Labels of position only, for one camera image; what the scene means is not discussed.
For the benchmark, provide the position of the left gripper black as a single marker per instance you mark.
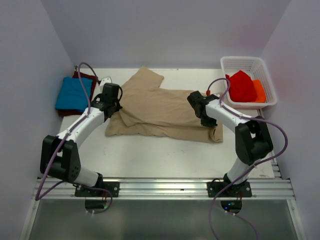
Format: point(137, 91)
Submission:
point(117, 105)

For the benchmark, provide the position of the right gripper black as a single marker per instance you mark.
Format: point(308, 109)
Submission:
point(212, 123)

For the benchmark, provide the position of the blue t shirt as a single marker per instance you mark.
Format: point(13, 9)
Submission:
point(72, 96)

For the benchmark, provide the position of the beige t shirt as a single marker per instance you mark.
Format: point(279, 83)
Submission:
point(149, 110)

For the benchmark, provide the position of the maroon t shirt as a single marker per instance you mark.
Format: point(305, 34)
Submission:
point(65, 113)

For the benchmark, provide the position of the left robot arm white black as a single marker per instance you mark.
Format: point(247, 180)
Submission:
point(60, 156)

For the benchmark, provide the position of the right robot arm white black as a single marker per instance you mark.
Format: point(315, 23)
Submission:
point(252, 138)

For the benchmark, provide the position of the red t shirt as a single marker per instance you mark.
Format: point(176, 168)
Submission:
point(241, 89)

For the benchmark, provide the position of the white plastic basket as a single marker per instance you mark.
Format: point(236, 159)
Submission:
point(256, 69)

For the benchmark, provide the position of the orange t shirt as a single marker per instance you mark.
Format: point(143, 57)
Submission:
point(260, 92)

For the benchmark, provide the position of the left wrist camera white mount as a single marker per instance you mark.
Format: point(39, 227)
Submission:
point(104, 81)

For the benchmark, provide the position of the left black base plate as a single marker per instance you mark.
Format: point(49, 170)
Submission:
point(106, 189)

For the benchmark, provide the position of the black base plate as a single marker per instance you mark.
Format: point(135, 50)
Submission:
point(220, 188)
point(106, 189)

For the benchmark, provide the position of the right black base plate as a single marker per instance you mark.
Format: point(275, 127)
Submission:
point(220, 188)

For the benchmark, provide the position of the aluminium mounting rail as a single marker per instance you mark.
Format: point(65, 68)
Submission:
point(197, 189)

